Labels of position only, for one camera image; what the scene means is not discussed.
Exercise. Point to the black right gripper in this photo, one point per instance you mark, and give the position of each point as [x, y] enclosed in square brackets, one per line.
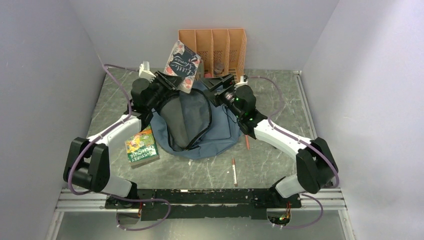
[227, 81]

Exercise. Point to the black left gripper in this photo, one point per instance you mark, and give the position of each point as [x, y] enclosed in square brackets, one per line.
[171, 83]

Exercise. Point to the floral Little Women book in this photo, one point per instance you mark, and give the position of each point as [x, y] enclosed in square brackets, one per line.
[183, 62]

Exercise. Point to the blue student backpack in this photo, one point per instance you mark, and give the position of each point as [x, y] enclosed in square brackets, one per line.
[190, 126]

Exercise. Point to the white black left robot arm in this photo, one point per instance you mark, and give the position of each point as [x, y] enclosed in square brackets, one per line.
[88, 161]

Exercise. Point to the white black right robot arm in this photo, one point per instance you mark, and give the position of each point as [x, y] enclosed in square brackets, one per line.
[315, 164]

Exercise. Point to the brown round tape roll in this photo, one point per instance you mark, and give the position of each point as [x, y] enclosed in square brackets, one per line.
[218, 68]

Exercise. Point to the orange plastic file organizer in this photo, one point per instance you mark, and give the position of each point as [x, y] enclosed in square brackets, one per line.
[226, 45]

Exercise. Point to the orange pencil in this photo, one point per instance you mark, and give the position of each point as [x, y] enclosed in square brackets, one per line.
[247, 143]

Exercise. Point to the green Treehouse book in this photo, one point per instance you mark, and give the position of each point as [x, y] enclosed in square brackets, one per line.
[141, 148]

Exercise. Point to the brown white marker pen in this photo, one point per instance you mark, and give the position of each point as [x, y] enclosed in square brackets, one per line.
[234, 172]

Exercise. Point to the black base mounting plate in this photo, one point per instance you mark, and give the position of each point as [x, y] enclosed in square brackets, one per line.
[206, 203]

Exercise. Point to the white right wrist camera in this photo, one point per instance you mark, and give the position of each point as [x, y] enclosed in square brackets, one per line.
[243, 81]

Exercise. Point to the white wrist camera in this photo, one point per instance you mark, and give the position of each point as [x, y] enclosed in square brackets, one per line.
[243, 81]
[144, 72]

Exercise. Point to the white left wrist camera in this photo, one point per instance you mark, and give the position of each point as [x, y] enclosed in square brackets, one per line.
[144, 72]

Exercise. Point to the aluminium frame rail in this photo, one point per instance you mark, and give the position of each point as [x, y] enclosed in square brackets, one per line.
[330, 199]

